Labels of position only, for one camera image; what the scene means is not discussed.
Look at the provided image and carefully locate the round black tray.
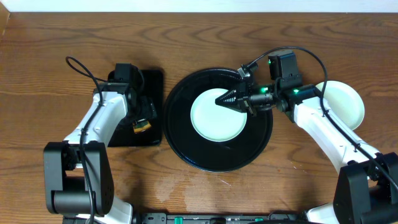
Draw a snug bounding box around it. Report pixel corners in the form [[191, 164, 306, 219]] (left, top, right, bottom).
[[163, 68, 273, 172]]

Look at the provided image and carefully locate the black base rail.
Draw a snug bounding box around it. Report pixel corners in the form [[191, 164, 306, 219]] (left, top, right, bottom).
[[132, 213, 310, 224]]

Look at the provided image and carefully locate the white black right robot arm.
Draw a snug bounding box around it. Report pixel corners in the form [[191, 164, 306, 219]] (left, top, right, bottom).
[[215, 67, 397, 224]]

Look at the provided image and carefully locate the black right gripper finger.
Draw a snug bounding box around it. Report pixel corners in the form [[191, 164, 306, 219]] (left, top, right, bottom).
[[223, 104, 248, 113], [215, 89, 239, 105]]

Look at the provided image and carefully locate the rectangular black tray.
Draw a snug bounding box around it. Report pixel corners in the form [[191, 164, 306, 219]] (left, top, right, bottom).
[[108, 70, 164, 147]]

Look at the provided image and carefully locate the mint plate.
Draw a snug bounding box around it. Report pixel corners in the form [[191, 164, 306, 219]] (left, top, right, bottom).
[[190, 88, 247, 142], [324, 80, 365, 130]]

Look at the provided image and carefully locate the yellow green sponge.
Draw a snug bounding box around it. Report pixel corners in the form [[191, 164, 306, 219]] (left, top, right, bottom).
[[133, 119, 152, 133]]

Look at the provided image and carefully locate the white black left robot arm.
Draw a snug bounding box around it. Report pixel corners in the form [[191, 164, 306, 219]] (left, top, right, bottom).
[[44, 70, 164, 223]]

